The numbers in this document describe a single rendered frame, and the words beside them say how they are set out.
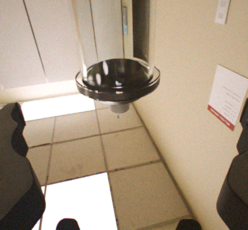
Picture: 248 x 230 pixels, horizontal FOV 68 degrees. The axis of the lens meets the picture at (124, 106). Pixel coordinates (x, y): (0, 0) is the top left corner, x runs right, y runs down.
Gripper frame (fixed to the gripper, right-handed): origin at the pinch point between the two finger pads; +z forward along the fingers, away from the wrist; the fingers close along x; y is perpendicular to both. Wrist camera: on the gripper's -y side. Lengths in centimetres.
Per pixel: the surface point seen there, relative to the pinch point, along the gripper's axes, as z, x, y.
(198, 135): 83, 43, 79
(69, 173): 111, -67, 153
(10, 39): 230, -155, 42
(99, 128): 183, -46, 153
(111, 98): 6.5, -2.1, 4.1
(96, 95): 6.9, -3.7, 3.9
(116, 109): 10.6, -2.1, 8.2
